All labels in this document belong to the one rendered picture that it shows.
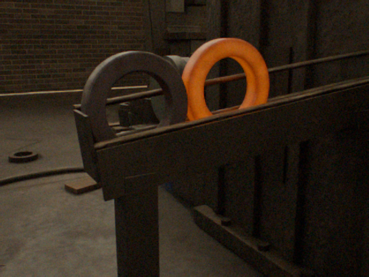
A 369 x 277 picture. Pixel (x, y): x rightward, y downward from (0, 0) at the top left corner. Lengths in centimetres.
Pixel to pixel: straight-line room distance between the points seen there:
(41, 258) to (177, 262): 48
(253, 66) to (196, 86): 13
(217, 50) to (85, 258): 101
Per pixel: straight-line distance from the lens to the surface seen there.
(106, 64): 65
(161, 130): 68
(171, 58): 211
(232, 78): 84
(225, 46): 75
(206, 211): 170
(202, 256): 152
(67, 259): 156
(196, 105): 73
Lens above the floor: 74
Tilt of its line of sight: 13 degrees down
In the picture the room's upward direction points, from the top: straight up
